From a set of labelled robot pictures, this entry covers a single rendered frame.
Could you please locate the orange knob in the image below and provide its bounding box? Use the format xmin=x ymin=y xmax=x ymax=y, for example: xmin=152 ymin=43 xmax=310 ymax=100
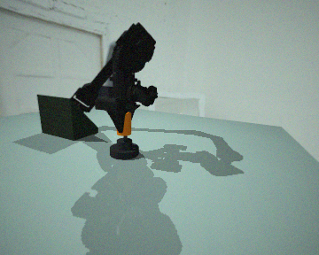
xmin=117 ymin=112 xmax=131 ymax=136

